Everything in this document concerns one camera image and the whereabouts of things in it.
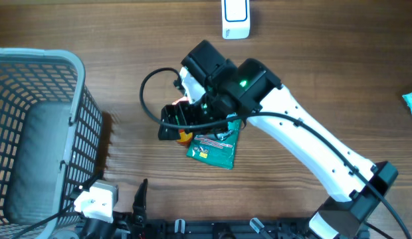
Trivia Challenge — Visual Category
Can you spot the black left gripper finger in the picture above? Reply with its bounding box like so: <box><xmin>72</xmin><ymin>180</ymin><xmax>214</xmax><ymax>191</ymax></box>
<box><xmin>132</xmin><ymin>179</ymin><xmax>148</xmax><ymax>225</ymax></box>
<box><xmin>70</xmin><ymin>171</ymin><xmax>104</xmax><ymax>199</ymax></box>

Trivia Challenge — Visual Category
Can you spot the red sauce bottle green cap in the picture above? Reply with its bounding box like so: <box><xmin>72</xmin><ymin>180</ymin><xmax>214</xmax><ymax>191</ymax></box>
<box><xmin>176</xmin><ymin>129</ymin><xmax>193</xmax><ymax>147</ymax></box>

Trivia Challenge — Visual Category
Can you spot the green 3M gloves packet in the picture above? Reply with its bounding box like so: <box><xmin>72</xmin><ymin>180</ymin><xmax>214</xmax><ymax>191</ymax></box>
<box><xmin>186</xmin><ymin>119</ymin><xmax>242</xmax><ymax>170</ymax></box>

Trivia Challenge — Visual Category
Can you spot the red white small box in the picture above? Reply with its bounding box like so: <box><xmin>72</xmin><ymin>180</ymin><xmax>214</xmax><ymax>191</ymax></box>
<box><xmin>172</xmin><ymin>96</ymin><xmax>189</xmax><ymax>105</ymax></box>

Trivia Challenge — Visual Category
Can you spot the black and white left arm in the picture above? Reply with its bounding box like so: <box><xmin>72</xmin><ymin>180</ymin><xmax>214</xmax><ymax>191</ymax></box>
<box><xmin>50</xmin><ymin>173</ymin><xmax>148</xmax><ymax>239</ymax></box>

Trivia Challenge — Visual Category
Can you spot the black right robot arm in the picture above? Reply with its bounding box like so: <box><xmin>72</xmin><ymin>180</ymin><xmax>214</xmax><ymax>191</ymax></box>
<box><xmin>158</xmin><ymin>40</ymin><xmax>398</xmax><ymax>238</ymax></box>

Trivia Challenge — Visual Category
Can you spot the white barcode scanner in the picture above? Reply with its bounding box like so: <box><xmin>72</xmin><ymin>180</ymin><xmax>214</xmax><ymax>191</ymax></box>
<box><xmin>221</xmin><ymin>0</ymin><xmax>251</xmax><ymax>40</ymax></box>

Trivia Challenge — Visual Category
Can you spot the grey plastic mesh basket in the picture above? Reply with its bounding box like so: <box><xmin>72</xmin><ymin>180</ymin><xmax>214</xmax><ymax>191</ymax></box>
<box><xmin>0</xmin><ymin>48</ymin><xmax>103</xmax><ymax>238</ymax></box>

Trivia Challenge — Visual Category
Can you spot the black left camera cable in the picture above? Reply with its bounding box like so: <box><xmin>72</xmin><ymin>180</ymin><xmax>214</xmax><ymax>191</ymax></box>
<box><xmin>9</xmin><ymin>202</ymin><xmax>76</xmax><ymax>239</ymax></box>

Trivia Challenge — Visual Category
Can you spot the black camera cable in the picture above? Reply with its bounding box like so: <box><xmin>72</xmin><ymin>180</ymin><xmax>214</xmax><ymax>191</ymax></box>
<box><xmin>9</xmin><ymin>202</ymin><xmax>76</xmax><ymax>239</ymax></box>
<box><xmin>139</xmin><ymin>67</ymin><xmax>412</xmax><ymax>239</ymax></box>

